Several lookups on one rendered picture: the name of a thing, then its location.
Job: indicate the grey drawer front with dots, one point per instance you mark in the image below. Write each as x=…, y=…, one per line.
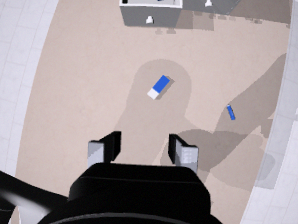
x=219, y=6
x=136, y=12

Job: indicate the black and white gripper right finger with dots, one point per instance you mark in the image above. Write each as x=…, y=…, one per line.
x=181, y=153

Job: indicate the blue and white eraser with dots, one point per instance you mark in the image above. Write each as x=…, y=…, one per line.
x=157, y=88

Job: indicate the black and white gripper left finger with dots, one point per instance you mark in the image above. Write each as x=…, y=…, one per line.
x=104, y=150

